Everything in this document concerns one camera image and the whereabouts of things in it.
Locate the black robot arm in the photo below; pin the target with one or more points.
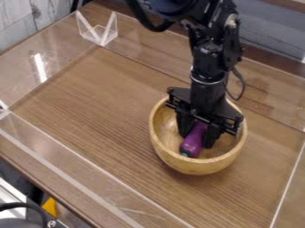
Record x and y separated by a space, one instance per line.
211 23

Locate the purple toy eggplant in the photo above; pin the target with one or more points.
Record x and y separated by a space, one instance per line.
190 146

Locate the light wooden bowl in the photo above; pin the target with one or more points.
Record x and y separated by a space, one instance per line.
164 138

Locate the clear acrylic corner bracket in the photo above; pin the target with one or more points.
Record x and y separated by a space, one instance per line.
97 34

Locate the clear acrylic tray wall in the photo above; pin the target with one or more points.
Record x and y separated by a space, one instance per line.
88 154

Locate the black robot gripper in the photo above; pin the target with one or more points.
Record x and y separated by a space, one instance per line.
200 103

